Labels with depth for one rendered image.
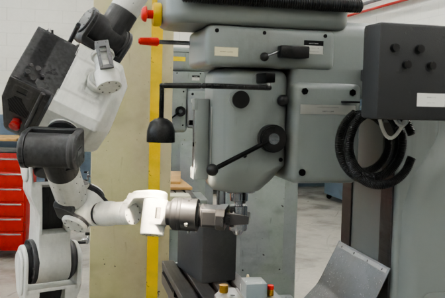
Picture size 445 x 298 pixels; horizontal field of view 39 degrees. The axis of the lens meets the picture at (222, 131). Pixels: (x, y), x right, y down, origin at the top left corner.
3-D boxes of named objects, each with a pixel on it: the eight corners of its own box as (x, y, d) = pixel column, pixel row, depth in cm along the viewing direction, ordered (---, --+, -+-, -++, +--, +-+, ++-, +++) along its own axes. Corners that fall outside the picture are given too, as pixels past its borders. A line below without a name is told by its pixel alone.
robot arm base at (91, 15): (62, 46, 187) (79, 40, 179) (80, 10, 192) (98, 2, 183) (102, 72, 196) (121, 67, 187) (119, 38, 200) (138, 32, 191)
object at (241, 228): (228, 231, 166) (228, 209, 166) (230, 227, 171) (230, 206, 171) (246, 232, 166) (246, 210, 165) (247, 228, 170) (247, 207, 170)
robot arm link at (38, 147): (32, 183, 167) (20, 153, 156) (39, 155, 173) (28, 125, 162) (75, 185, 167) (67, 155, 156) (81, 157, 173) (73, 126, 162)
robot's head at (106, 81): (91, 97, 168) (101, 80, 161) (84, 65, 172) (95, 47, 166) (114, 98, 172) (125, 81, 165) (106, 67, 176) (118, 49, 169)
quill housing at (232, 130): (214, 195, 155) (218, 66, 154) (198, 184, 175) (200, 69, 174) (287, 195, 160) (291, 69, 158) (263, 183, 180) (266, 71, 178)
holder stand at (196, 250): (200, 283, 198) (202, 220, 197) (176, 266, 218) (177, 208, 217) (235, 280, 203) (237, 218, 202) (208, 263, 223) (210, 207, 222)
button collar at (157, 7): (153, 24, 157) (154, 0, 157) (151, 27, 163) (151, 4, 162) (161, 25, 157) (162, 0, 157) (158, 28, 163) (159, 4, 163)
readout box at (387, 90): (378, 119, 134) (382, 20, 133) (359, 118, 143) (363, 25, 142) (461, 121, 139) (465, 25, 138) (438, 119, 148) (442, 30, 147)
